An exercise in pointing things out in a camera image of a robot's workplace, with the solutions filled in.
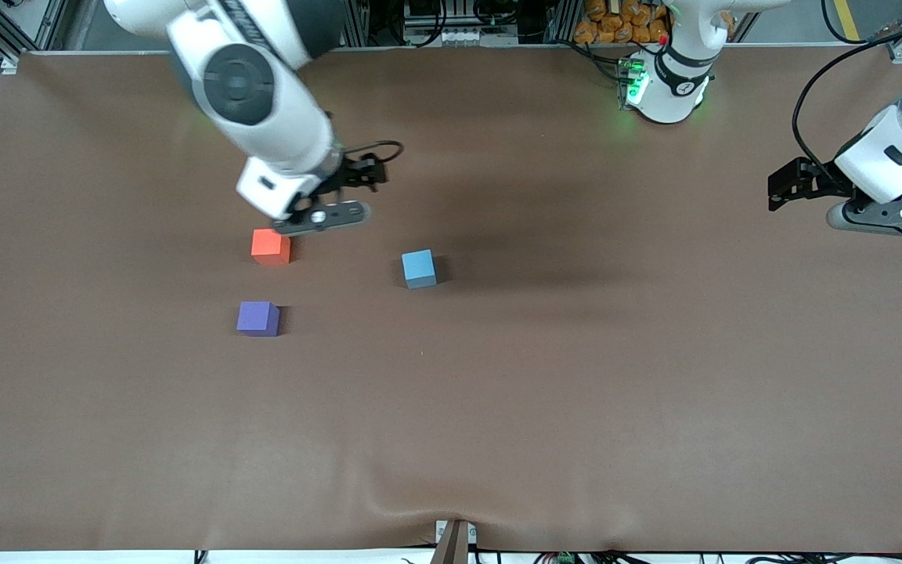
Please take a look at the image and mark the brown metal mount bar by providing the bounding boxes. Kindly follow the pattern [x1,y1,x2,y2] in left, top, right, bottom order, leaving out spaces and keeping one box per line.
[431,519,477,564]

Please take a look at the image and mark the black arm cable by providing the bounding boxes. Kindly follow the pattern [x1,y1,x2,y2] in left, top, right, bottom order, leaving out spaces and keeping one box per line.
[340,139,406,168]
[792,0,902,179]

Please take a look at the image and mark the brown table cover sheet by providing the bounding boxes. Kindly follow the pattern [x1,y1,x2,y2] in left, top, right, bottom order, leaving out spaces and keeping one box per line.
[0,43,902,553]

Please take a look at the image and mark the light blue foam block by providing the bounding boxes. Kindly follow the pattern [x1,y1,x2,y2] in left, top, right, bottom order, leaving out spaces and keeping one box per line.
[402,249,438,290]

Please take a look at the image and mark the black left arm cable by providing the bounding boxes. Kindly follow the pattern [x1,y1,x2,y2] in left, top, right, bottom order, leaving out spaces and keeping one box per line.
[792,0,902,179]

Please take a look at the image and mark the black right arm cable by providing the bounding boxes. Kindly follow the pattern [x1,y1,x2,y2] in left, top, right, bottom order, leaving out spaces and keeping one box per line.
[340,139,406,168]

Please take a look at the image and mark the orange foam block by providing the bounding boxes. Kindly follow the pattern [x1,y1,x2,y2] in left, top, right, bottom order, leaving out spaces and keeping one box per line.
[251,229,292,266]

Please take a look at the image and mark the purple foam block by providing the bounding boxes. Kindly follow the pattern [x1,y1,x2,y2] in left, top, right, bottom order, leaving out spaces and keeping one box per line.
[236,302,281,338]

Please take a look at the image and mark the white power strip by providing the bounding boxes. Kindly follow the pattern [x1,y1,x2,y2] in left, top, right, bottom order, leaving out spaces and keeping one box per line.
[418,27,518,48]

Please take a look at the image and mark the pile of orange objects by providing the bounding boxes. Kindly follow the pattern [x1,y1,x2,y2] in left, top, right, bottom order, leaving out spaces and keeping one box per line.
[574,0,671,45]

